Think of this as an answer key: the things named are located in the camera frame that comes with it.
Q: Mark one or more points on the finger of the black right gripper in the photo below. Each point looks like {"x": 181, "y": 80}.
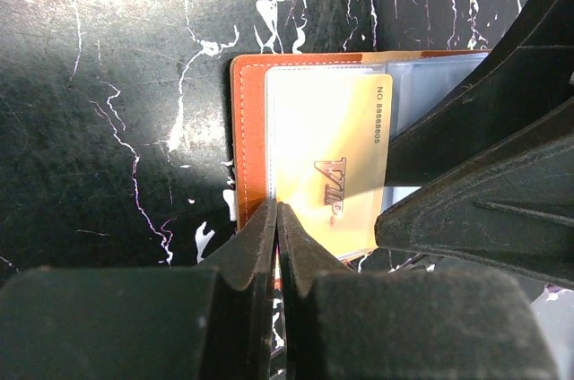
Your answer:
{"x": 510, "y": 207}
{"x": 522, "y": 79}

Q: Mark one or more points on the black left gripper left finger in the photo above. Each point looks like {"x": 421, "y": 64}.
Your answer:
{"x": 209, "y": 321}

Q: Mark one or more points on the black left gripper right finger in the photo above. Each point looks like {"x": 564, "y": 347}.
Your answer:
{"x": 454, "y": 324}

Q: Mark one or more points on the copper credit card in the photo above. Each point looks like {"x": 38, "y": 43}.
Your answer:
{"x": 327, "y": 141}

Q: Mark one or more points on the brown leather card holder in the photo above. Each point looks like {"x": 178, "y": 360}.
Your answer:
{"x": 421, "y": 79}

